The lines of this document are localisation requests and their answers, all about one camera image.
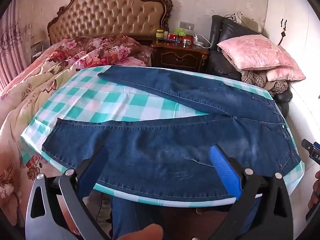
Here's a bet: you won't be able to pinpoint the pink curtain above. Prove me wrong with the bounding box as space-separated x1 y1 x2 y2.
0 0 32 93

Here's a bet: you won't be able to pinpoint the small pink pillow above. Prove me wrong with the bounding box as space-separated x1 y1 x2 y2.
265 64 307 82

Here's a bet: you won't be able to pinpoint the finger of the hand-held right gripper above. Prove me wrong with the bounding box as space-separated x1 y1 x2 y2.
301 138 320 166

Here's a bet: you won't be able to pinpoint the red floral quilt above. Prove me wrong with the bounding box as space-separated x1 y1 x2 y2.
46 35 153 68

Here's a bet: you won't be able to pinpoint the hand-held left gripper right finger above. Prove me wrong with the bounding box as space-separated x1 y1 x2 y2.
209 144 294 240

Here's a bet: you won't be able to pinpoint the black leather armchair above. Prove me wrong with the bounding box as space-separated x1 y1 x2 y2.
205 14 293 110

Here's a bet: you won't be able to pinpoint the brown plaid blanket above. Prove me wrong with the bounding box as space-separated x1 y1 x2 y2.
240 69 289 96

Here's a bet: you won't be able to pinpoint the tufted carved bed headboard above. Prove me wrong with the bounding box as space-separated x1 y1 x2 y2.
47 0 173 45

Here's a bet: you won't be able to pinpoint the large pink pillow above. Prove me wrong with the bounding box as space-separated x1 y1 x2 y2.
216 34 297 71

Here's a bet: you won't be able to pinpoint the green white checkered cloth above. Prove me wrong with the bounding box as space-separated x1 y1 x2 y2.
20 65 305 208

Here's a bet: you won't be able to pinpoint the person's right hand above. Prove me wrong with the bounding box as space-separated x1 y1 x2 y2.
308 169 320 209

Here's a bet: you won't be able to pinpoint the cream floral bed sheet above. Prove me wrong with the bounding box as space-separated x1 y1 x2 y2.
0 44 83 230

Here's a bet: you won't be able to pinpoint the white wardrobe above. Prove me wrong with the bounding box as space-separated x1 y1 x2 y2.
265 0 320 85

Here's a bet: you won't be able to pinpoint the blue denim pants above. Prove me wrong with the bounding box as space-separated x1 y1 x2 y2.
41 65 302 198

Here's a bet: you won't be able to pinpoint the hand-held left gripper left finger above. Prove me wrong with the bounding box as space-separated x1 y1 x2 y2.
25 144 112 240

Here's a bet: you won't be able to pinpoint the person's left hand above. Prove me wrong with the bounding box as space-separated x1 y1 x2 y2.
117 223 164 240

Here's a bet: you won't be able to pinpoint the dark wooden nightstand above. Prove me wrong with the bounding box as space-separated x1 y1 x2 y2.
150 38 210 73

